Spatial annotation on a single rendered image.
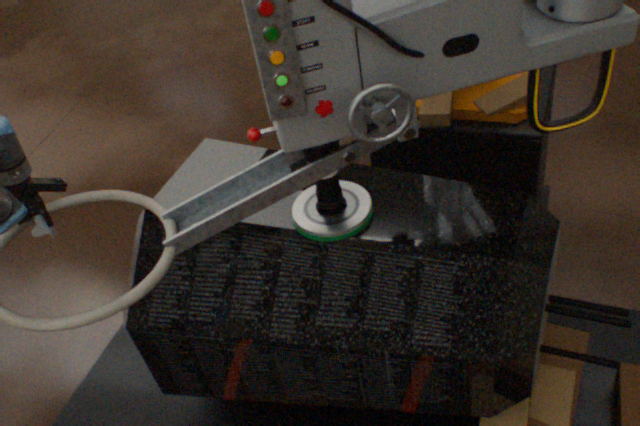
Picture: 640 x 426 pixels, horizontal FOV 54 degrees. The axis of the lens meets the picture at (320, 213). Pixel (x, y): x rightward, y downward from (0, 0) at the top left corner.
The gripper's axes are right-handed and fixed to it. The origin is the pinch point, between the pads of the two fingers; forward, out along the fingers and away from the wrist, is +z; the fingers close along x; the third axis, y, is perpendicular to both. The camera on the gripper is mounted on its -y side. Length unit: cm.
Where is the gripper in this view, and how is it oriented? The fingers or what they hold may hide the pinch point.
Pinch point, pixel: (50, 229)
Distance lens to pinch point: 192.5
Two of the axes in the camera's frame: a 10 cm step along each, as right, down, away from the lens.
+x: 6.8, 4.4, -5.8
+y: -7.2, 4.9, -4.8
